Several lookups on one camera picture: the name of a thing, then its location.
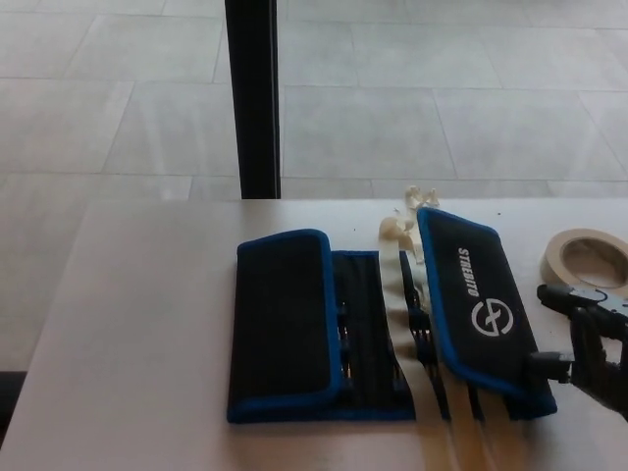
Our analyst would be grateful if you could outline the wide beige masking tape strip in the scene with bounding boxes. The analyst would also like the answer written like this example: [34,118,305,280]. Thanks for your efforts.
[378,217,460,471]

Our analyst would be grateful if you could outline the crumpled-end beige masking tape strip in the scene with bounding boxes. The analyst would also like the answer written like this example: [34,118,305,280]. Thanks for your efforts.
[401,184,492,471]

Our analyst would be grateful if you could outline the beige masking tape roll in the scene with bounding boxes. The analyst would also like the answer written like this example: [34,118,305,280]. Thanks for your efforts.
[541,227,628,296]

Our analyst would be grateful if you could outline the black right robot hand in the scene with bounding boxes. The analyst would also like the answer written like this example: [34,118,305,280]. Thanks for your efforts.
[527,283,628,423]

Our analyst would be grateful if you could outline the black blue-trimmed fabric toolkit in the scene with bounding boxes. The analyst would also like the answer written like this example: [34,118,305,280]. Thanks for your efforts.
[225,206,558,424]

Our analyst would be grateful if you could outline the black vertical pole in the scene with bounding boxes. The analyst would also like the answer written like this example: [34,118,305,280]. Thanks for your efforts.
[224,0,284,200]

